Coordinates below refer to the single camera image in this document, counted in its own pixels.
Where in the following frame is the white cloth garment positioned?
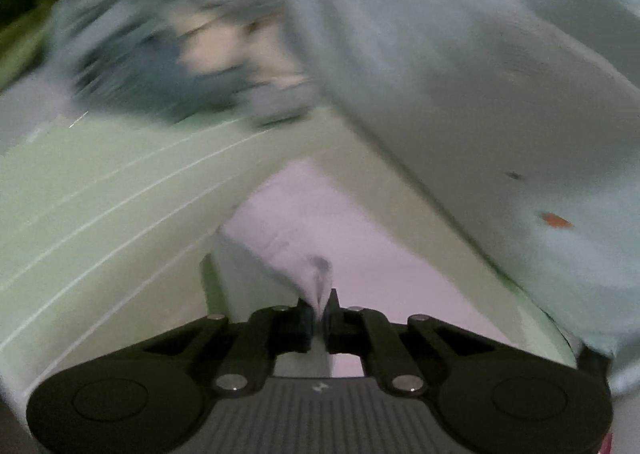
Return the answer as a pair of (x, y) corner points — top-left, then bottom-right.
(199, 158), (511, 380)

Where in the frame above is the blue patterned clothes pile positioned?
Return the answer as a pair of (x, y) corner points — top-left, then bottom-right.
(47, 0), (319, 125)

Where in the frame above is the green grid cutting mat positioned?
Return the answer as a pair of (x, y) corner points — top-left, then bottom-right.
(0, 102), (580, 415)

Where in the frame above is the light blue carrot-print storage bag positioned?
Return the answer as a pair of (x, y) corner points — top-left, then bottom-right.
(286, 0), (639, 394)

